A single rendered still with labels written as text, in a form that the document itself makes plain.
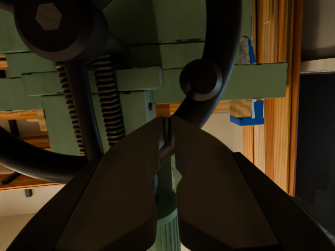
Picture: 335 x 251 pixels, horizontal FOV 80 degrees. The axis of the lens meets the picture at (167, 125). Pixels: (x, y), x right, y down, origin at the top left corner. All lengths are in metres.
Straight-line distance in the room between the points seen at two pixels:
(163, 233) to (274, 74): 0.45
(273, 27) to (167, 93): 1.54
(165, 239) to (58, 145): 0.40
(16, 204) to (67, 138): 3.59
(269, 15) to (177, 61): 1.49
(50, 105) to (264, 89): 0.33
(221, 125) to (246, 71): 2.81
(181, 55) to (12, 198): 3.65
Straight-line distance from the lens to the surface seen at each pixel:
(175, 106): 0.52
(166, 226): 0.59
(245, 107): 0.41
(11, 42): 0.45
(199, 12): 0.37
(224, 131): 3.21
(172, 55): 0.36
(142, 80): 0.26
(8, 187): 3.13
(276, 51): 1.83
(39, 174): 0.22
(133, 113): 0.27
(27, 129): 3.35
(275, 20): 1.85
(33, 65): 0.43
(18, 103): 0.45
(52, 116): 0.31
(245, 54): 1.26
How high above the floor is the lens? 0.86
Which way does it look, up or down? 13 degrees up
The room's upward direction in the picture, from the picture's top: 177 degrees clockwise
